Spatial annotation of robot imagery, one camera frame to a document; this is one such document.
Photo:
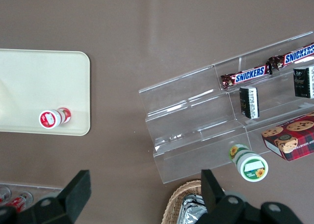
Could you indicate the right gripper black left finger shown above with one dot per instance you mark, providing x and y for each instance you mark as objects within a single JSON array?
[{"x": 78, "y": 192}]

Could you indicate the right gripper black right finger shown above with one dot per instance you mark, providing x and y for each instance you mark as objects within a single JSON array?
[{"x": 212, "y": 192}]

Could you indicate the silver foil tray stack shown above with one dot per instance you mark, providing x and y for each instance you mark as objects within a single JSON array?
[{"x": 193, "y": 209}]

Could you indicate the light oval wicker basket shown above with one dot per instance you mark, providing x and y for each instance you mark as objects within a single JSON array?
[{"x": 176, "y": 199}]

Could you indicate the beige plastic tray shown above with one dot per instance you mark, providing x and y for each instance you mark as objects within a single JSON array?
[{"x": 36, "y": 86}]

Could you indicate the clear acrylic bottle rack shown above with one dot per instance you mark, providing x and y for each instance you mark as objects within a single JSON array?
[{"x": 36, "y": 187}]

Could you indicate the green sunflower yogurt bottle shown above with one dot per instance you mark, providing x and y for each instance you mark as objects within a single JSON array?
[{"x": 250, "y": 167}]

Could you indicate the red cola bottle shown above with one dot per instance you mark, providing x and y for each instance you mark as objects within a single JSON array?
[
  {"x": 18, "y": 202},
  {"x": 3, "y": 195}
]

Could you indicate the clear acrylic stepped display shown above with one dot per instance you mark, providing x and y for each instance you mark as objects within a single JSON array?
[{"x": 191, "y": 125}]

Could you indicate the red yogurt drink bottle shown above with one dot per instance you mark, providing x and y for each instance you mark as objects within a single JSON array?
[{"x": 50, "y": 118}]

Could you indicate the small black chocolate box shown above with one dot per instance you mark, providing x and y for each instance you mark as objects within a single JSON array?
[
  {"x": 249, "y": 102},
  {"x": 304, "y": 82}
]

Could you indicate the red plaid cookie box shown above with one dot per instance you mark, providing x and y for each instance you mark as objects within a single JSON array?
[{"x": 294, "y": 138}]

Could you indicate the Snickers chocolate bar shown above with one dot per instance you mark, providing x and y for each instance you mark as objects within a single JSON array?
[
  {"x": 294, "y": 57},
  {"x": 247, "y": 75}
]

